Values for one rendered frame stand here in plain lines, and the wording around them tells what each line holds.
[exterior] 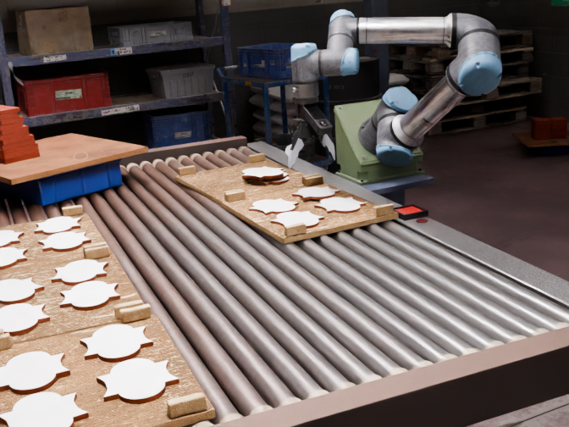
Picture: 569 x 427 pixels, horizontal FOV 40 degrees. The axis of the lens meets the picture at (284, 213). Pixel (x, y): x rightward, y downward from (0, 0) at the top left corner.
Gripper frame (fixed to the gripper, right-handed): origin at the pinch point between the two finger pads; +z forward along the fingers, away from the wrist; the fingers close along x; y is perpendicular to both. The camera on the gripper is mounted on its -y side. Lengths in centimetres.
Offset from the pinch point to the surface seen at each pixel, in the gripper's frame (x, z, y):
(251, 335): 54, 11, -72
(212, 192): 24.2, 8.8, 22.6
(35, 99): 13, 25, 421
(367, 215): -1.0, 8.9, -27.4
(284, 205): 13.8, 8.0, -6.9
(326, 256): 21.1, 10.7, -44.0
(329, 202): 2.3, 8.0, -13.0
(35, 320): 90, 8, -48
